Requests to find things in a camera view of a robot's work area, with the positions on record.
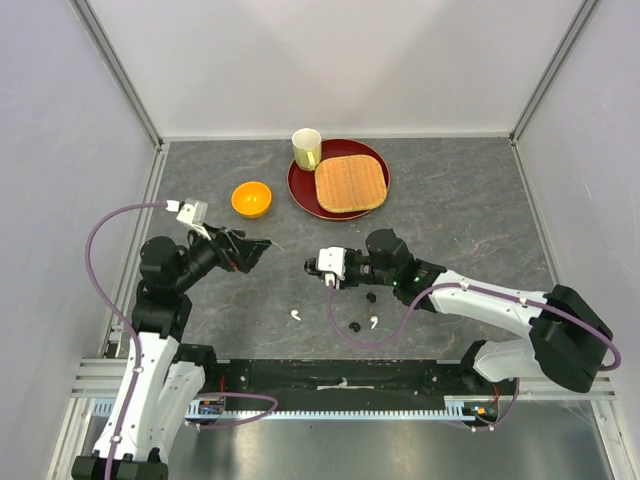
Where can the aluminium frame rail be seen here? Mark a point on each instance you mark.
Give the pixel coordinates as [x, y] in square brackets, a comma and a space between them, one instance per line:
[568, 41]
[107, 51]

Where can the orange bowl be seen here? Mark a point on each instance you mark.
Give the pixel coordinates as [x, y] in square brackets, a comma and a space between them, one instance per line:
[252, 199]

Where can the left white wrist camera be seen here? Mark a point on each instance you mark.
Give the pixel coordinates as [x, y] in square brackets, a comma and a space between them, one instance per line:
[192, 215]

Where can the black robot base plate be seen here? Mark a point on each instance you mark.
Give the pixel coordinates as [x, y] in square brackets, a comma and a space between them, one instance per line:
[350, 385]

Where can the woven bamboo square tray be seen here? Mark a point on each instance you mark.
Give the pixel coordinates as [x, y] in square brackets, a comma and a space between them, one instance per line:
[350, 183]

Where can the slotted cable duct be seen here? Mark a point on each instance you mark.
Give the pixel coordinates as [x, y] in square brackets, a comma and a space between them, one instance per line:
[453, 410]

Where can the aluminium frame rail left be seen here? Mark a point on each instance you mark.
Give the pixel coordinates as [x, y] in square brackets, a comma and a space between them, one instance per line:
[107, 51]

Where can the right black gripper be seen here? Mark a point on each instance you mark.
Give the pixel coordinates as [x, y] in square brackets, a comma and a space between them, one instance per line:
[346, 284]

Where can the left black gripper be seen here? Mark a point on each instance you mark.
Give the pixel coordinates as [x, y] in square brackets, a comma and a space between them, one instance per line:
[244, 253]

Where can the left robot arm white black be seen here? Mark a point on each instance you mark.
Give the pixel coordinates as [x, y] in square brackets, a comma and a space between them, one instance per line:
[163, 375]

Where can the dark red round tray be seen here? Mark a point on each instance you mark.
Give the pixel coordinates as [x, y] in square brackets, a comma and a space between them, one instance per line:
[301, 183]

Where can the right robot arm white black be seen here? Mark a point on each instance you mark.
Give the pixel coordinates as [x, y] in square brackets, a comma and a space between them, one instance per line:
[557, 334]

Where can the aluminium frame rail right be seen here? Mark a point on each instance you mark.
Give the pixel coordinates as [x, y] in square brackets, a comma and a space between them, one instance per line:
[568, 41]

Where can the cream ceramic mug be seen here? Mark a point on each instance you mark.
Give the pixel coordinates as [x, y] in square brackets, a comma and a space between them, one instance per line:
[307, 147]

